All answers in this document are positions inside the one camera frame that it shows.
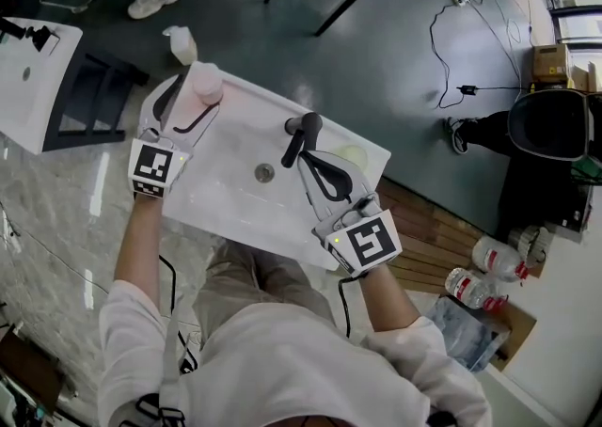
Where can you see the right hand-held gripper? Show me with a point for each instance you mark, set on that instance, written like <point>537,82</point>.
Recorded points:
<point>367,241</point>

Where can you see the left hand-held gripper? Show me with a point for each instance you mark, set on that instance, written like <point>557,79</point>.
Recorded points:
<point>150,166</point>

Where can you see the pink cup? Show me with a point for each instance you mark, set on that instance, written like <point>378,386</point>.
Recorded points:
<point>207,84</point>

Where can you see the person's right forearm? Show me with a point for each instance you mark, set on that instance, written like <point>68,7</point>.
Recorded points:
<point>388,298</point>

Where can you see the person's left forearm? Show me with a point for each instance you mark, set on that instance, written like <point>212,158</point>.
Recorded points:
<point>138,246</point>

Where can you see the tall black faucet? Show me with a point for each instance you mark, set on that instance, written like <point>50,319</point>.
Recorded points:
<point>301,133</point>

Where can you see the white sink wooden cabinet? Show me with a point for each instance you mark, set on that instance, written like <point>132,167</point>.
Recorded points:
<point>235,190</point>

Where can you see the wooden slatted platform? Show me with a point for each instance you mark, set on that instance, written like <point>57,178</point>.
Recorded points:
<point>432,237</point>

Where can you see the person's khaki trousers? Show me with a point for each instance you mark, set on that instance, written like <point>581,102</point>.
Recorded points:
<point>249,284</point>

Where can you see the white sink grey stand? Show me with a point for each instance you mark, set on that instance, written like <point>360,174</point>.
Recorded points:
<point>28,100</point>

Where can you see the small black faucet fixture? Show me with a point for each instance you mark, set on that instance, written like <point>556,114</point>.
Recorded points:
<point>38,38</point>

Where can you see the large clear water bottle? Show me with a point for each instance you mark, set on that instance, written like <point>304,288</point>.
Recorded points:
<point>498,258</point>
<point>472,289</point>

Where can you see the black power adapter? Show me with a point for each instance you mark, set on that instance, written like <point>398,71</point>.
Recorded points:
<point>468,90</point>

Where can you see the person's white shirt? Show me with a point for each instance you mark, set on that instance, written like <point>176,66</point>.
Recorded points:
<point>291,368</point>

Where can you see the clear plastic bag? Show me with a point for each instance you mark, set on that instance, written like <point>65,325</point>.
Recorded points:
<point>470,336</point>

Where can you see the white pleated cylinder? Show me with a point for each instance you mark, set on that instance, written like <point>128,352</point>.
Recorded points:
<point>529,241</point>

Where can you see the black cabinet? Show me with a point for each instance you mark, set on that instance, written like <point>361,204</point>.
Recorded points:
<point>541,204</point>

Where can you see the black white backpack rig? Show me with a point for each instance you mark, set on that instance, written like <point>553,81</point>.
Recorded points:
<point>550,124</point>

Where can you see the brown board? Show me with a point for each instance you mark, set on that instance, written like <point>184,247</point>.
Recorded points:
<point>522,326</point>

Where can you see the cardboard box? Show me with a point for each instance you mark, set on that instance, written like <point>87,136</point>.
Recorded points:
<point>550,63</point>

